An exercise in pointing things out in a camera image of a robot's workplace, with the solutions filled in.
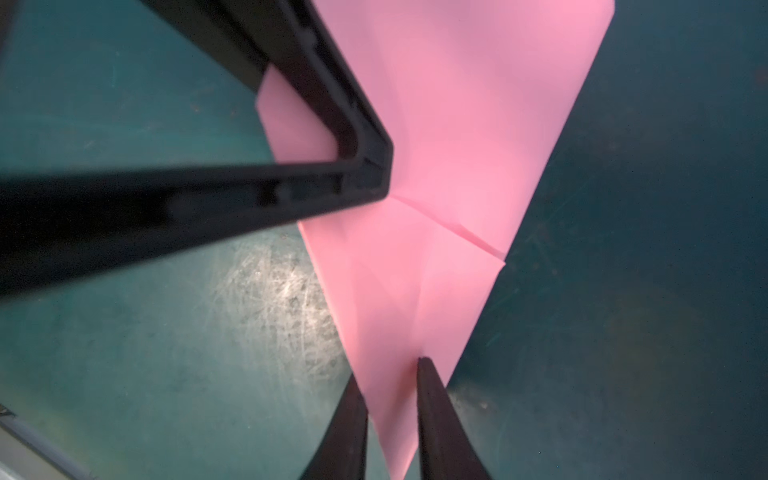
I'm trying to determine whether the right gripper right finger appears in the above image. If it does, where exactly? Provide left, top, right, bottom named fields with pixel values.
left=417, top=357, right=491, bottom=480

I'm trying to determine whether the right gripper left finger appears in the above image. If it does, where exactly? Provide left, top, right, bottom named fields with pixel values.
left=300, top=374, right=368, bottom=480

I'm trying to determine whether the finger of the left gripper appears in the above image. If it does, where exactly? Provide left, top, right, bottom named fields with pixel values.
left=1, top=1, right=393, bottom=297

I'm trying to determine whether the pink square paper sheet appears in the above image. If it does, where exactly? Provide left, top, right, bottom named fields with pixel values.
left=255, top=0, right=617, bottom=480

